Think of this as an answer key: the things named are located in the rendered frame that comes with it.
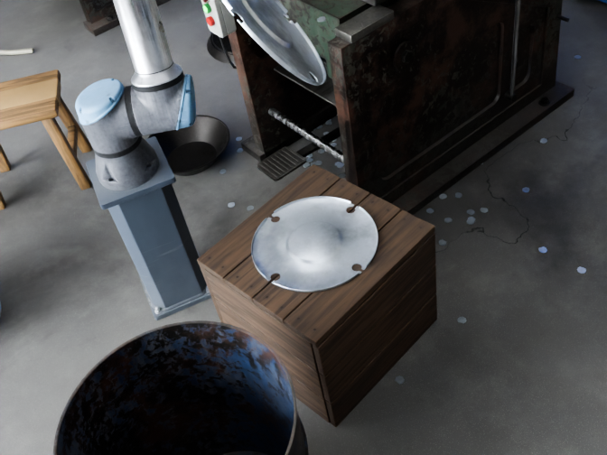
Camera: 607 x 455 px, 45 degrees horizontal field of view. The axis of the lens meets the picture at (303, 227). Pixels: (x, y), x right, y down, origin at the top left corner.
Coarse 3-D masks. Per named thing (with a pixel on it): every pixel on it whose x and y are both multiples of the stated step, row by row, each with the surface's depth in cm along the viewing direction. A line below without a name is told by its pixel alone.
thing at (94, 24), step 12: (84, 0) 313; (96, 0) 317; (108, 0) 321; (156, 0) 328; (168, 0) 331; (84, 12) 320; (96, 12) 319; (108, 12) 323; (84, 24) 323; (96, 24) 320; (108, 24) 320
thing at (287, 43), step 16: (224, 0) 109; (240, 0) 117; (256, 0) 122; (272, 0) 134; (240, 16) 112; (256, 16) 117; (272, 16) 124; (288, 16) 136; (256, 32) 112; (272, 32) 118; (288, 32) 126; (304, 32) 135; (272, 48) 114; (288, 48) 122; (304, 48) 131; (288, 64) 116; (304, 64) 124; (320, 64) 132; (304, 80) 117; (320, 80) 125
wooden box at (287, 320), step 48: (288, 192) 178; (336, 192) 176; (240, 240) 169; (384, 240) 163; (432, 240) 165; (240, 288) 159; (336, 288) 155; (384, 288) 158; (432, 288) 177; (288, 336) 155; (336, 336) 151; (384, 336) 169; (336, 384) 161
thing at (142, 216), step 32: (160, 160) 178; (96, 192) 173; (128, 192) 171; (160, 192) 176; (128, 224) 178; (160, 224) 182; (160, 256) 189; (192, 256) 195; (160, 288) 196; (192, 288) 201
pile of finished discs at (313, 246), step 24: (288, 216) 172; (312, 216) 171; (336, 216) 170; (360, 216) 169; (264, 240) 168; (288, 240) 166; (312, 240) 165; (336, 240) 164; (360, 240) 163; (264, 264) 163; (288, 264) 162; (312, 264) 161; (336, 264) 160; (360, 264) 159; (288, 288) 156; (312, 288) 156
